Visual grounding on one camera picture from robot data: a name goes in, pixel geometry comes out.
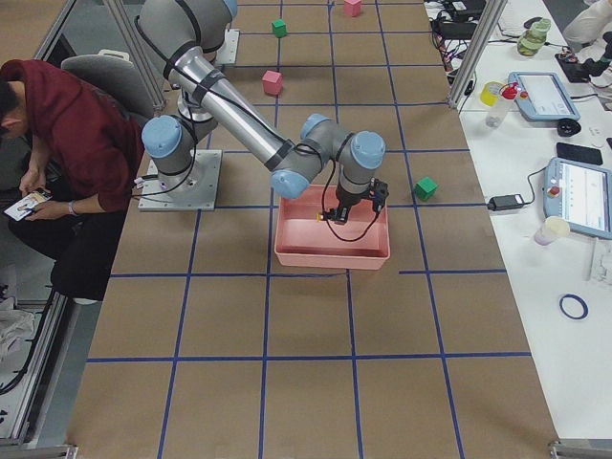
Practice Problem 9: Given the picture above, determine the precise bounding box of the pink foam cube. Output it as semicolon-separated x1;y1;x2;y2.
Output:
343;0;362;17
261;70;283;96

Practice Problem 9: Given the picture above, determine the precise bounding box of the clear plastic cup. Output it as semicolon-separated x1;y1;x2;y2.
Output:
485;96;514;128

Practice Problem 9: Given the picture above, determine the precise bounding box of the green foam cube far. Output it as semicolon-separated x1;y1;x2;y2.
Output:
271;18;288;38

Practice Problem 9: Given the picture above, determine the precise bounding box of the phone in hand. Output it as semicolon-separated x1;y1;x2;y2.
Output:
4;188;52;222

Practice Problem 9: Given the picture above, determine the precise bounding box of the yellow tape roll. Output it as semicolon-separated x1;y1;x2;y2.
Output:
479;81;506;107

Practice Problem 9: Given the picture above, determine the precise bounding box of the green foam cube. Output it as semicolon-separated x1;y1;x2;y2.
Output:
413;176;438;201
271;18;288;38

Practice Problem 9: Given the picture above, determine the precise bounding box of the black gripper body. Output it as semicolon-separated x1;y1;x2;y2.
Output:
331;193;361;225

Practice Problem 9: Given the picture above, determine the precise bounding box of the upper teach pendant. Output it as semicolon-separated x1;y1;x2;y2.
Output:
508;72;580;121

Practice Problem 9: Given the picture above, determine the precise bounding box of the pink foam cube centre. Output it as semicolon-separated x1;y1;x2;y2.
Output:
261;70;283;96

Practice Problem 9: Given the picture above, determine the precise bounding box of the lower teach pendant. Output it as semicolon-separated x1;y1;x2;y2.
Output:
542;158;611;240

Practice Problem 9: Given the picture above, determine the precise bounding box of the aluminium frame post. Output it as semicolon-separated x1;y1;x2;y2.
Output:
447;0;507;108

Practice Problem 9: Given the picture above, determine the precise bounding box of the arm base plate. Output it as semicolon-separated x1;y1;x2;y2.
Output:
214;29;240;67
138;149;223;211

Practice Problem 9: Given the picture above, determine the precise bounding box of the black smartphone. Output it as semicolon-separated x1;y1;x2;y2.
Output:
556;142;603;165

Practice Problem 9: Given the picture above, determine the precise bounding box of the pink plastic bin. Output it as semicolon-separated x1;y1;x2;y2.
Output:
274;185;390;270

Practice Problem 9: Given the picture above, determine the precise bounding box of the pink foam cube near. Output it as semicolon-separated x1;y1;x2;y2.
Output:
343;0;362;17

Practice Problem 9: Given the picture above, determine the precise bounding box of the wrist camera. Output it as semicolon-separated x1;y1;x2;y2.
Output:
368;178;389;215

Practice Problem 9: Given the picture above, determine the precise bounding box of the blue tape ring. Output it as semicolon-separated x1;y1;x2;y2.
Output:
558;293;589;320

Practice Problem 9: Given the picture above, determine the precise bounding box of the green foam cube near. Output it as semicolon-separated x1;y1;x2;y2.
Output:
413;176;438;201

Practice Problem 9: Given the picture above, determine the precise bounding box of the black power brick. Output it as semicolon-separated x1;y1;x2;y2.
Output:
487;194;525;211

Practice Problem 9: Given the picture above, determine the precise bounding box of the person in red hoodie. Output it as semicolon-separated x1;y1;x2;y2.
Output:
1;59;144;301

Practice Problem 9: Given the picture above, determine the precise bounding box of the teach pendant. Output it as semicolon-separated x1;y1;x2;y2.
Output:
542;158;611;240
508;72;580;121

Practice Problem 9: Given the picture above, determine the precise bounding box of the grey office chair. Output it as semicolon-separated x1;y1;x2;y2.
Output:
61;55;154;126

